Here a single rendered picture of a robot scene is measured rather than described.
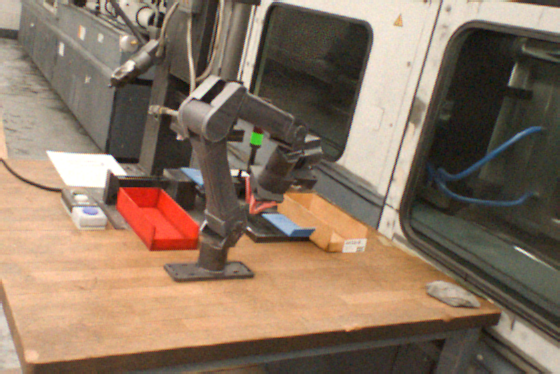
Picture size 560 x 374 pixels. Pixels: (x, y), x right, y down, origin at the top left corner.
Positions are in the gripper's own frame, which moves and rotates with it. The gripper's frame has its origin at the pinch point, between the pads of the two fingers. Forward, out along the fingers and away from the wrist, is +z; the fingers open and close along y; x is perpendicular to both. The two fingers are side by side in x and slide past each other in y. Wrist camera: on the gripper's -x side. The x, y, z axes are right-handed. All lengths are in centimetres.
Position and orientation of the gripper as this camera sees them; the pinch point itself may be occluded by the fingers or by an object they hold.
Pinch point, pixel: (251, 206)
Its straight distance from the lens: 155.9
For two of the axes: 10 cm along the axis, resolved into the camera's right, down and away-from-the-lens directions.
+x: -9.0, -1.3, -4.1
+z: -3.8, 6.8, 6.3
